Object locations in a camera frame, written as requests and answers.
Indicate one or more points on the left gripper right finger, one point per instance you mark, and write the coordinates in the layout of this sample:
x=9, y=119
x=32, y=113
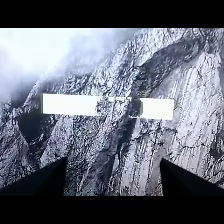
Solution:
x=181, y=181

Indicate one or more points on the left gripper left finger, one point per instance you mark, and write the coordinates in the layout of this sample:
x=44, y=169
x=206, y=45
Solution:
x=46, y=181

